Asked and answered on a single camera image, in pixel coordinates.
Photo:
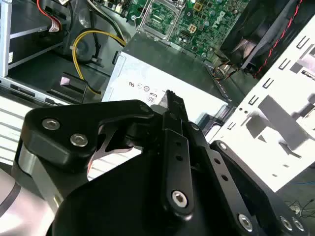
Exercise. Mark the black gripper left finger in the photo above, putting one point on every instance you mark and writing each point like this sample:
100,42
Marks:
61,118

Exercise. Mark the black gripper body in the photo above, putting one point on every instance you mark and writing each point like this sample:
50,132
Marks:
118,201

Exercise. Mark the metal socket cover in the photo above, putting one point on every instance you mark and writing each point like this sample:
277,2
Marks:
173,22

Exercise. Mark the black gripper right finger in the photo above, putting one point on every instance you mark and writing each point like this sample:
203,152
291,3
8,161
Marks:
221,169

